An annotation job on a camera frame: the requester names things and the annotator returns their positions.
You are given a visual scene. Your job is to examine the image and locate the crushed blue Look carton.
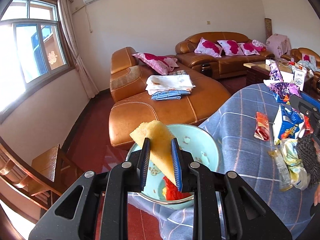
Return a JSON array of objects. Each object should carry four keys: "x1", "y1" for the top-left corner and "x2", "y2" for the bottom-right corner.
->
[{"x1": 272, "y1": 105, "x2": 305, "y2": 145}]

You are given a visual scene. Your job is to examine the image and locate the purple foil wrapper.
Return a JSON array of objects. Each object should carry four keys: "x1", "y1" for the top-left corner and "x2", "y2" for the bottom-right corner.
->
[{"x1": 264, "y1": 62, "x2": 301, "y2": 104}]

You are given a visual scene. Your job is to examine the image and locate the red wrapper in bin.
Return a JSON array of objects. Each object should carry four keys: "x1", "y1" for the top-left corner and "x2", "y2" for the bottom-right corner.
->
[{"x1": 162, "y1": 176, "x2": 191, "y2": 201}]

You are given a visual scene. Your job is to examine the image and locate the tall white milk carton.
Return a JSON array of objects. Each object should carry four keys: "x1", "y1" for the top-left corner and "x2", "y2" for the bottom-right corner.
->
[{"x1": 293, "y1": 68, "x2": 306, "y2": 91}]

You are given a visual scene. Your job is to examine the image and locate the red snack wrapper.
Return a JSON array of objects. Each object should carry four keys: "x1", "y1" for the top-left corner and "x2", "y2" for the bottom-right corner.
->
[{"x1": 254, "y1": 112, "x2": 270, "y2": 141}]

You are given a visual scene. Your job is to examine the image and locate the brown leather armchair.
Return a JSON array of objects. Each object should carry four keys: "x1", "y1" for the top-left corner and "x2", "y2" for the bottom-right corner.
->
[{"x1": 280, "y1": 48, "x2": 319, "y2": 93}]

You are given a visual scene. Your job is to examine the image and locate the brown leather chaise sofa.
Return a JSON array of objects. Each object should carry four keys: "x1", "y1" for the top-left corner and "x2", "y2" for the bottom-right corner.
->
[{"x1": 108, "y1": 47, "x2": 231, "y2": 150}]

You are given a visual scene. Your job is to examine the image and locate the folded blue striped cloth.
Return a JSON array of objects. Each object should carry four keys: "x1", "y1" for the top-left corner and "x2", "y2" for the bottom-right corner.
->
[{"x1": 151, "y1": 90, "x2": 191, "y2": 101}]

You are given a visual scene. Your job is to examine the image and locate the wooden coffee table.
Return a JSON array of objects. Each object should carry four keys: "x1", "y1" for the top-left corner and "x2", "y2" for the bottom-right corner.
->
[{"x1": 244, "y1": 62, "x2": 313, "y2": 90}]

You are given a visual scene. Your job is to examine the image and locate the yellow white plastic bag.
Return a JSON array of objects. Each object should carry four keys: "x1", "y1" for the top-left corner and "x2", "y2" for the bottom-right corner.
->
[{"x1": 268, "y1": 139, "x2": 310, "y2": 192}]

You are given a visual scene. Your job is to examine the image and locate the blue plaid tablecloth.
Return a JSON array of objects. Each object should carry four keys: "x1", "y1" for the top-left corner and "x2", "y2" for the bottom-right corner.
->
[{"x1": 128, "y1": 83, "x2": 316, "y2": 239}]

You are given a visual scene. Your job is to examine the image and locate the pink cloth covered chair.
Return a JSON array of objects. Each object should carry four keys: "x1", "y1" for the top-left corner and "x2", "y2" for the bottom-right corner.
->
[{"x1": 266, "y1": 34, "x2": 291, "y2": 59}]

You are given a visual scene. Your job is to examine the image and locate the folded white cloth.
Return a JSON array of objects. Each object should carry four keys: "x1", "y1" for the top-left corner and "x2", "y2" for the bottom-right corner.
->
[{"x1": 145, "y1": 75, "x2": 195, "y2": 95}]

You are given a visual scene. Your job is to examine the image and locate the pink floral pillow on chaise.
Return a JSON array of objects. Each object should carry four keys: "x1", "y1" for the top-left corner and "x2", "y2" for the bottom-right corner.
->
[{"x1": 132, "y1": 53, "x2": 178, "y2": 75}]

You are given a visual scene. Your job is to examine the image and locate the brown leather three-seat sofa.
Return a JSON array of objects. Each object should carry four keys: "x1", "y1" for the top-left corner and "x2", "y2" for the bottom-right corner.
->
[{"x1": 175, "y1": 31, "x2": 275, "y2": 80}]

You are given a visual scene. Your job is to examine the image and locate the wooden chair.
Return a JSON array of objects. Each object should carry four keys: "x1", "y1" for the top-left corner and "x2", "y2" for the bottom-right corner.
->
[{"x1": 1, "y1": 139, "x2": 84, "y2": 211}]

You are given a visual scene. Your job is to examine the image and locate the beige curtain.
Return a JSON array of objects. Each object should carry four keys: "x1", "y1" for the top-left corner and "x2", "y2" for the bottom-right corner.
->
[{"x1": 57, "y1": 0, "x2": 99, "y2": 99}]

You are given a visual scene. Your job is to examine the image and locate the window with frame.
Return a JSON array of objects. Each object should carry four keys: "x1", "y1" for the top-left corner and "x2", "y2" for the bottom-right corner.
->
[{"x1": 1, "y1": 0, "x2": 73, "y2": 119}]

